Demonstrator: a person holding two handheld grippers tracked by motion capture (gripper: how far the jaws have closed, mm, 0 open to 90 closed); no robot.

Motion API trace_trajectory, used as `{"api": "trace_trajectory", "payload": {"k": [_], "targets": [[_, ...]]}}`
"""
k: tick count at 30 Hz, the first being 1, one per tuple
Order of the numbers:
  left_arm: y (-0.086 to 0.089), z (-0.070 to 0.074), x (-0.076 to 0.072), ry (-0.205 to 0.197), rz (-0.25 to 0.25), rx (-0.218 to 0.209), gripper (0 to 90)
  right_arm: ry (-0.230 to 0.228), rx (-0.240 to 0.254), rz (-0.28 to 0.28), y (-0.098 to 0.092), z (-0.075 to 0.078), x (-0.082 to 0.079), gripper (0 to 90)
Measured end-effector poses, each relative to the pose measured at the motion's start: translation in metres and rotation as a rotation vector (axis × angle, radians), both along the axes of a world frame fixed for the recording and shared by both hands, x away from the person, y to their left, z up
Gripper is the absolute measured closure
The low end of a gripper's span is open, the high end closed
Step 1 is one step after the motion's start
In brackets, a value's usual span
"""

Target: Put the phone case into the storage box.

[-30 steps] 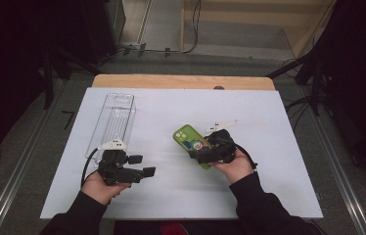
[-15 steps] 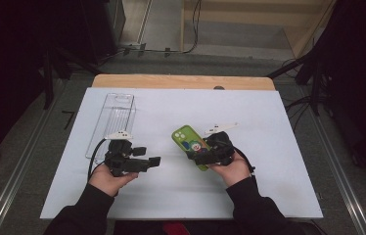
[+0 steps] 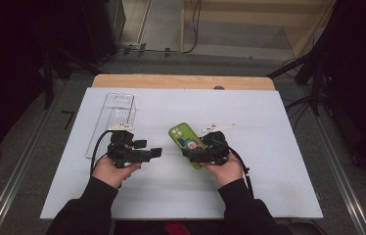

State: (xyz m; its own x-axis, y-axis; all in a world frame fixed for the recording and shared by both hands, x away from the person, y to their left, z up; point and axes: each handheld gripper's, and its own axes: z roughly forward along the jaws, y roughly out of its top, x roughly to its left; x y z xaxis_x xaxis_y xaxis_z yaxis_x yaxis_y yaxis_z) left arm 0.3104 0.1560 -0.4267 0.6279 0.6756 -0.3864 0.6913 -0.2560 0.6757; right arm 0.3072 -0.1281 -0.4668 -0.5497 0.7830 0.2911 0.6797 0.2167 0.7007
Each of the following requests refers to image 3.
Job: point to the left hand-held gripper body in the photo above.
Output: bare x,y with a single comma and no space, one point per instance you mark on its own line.
122,151

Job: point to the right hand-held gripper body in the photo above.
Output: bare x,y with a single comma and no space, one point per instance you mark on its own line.
217,150

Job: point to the green cartoon phone case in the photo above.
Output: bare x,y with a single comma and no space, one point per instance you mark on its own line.
179,135

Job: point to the clear plastic box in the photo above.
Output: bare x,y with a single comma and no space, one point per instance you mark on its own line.
119,111

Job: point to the person's left hand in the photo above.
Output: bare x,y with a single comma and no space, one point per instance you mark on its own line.
112,174

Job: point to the person's right hand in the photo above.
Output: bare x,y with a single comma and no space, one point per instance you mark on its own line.
228,173

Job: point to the wooden table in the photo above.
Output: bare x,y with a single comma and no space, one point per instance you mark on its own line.
171,81

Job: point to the person's red garment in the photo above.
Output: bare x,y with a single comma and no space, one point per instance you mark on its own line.
174,229

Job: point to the black stand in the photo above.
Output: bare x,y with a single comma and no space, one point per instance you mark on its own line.
314,88
48,81

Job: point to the wooden platform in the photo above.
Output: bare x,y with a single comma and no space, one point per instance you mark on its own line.
301,36

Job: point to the black curtain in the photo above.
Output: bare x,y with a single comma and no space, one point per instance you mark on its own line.
360,81

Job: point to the metal floor rail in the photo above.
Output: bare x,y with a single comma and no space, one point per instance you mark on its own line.
18,166
337,166

